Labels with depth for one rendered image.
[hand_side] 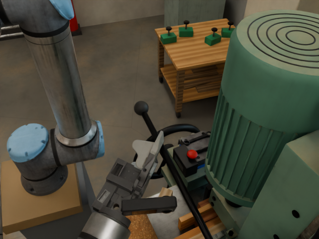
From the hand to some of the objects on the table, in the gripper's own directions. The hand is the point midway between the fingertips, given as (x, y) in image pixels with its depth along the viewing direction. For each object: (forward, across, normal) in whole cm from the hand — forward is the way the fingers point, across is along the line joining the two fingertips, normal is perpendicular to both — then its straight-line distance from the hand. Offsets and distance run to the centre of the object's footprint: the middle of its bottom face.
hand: (162, 146), depth 67 cm
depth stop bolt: (-11, +15, +25) cm, 31 cm away
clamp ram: (+3, +20, +17) cm, 27 cm away
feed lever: (-19, +3, +20) cm, 27 cm away
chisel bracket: (-5, +13, +24) cm, 28 cm away
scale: (-4, +12, +27) cm, 30 cm away
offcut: (-5, +22, +6) cm, 23 cm away
